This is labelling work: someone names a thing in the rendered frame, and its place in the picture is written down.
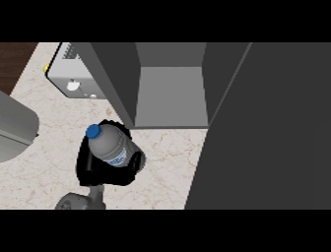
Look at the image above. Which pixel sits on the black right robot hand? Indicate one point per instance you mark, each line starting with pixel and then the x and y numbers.
pixel 91 174

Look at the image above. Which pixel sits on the clear blue-capped water bottle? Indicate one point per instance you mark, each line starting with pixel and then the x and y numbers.
pixel 108 144

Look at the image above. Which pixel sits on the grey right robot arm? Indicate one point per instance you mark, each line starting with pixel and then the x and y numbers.
pixel 77 201

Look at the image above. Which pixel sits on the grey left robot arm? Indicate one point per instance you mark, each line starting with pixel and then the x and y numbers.
pixel 2 124

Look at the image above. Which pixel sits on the open grey cabinet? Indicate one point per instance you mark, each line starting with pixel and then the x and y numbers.
pixel 171 98

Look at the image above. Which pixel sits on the dark grey cabinet door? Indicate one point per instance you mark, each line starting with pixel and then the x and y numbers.
pixel 280 131

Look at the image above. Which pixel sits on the pale grey box appliance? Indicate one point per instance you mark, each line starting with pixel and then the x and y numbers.
pixel 68 74

